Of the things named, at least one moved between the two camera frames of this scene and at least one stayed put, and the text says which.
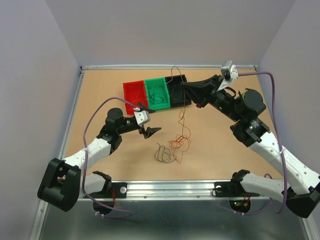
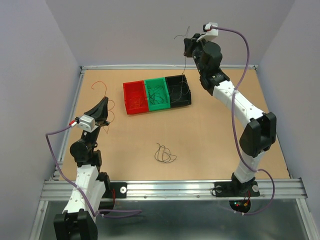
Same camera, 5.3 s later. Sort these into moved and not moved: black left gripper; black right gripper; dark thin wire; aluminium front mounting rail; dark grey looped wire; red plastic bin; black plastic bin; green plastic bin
Moved: black right gripper; black left gripper; dark thin wire
Not moved: dark grey looped wire; aluminium front mounting rail; red plastic bin; green plastic bin; black plastic bin
